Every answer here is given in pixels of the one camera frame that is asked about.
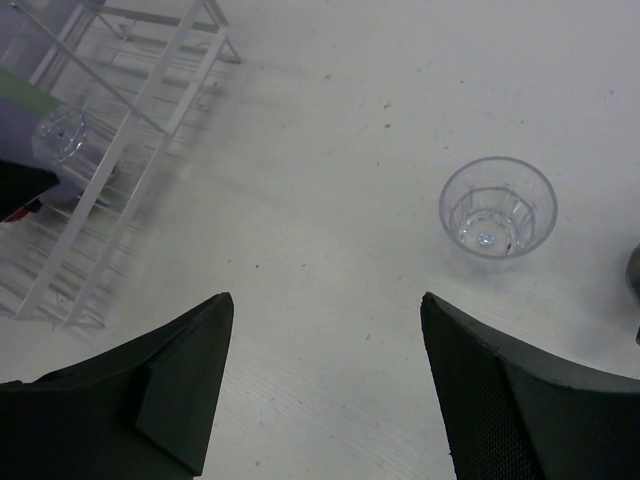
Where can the white wire dish rack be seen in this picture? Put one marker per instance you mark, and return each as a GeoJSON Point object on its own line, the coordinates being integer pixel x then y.
{"type": "Point", "coordinates": [149, 70]}

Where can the green cup lower shelf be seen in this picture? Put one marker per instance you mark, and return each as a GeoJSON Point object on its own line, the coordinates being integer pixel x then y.
{"type": "Point", "coordinates": [21, 92]}

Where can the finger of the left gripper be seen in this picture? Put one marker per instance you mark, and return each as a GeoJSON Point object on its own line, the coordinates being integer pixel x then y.
{"type": "Point", "coordinates": [21, 186]}

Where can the clear faceted glass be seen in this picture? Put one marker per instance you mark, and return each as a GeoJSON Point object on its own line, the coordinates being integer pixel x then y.
{"type": "Point", "coordinates": [72, 142]}

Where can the black mug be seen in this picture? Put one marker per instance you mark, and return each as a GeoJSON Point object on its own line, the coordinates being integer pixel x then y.
{"type": "Point", "coordinates": [632, 272]}

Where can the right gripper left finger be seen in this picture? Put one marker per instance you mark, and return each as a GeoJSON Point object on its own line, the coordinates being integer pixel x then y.
{"type": "Point", "coordinates": [142, 410]}

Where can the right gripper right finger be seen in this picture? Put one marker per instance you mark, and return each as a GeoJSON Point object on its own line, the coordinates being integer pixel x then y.
{"type": "Point", "coordinates": [514, 411]}

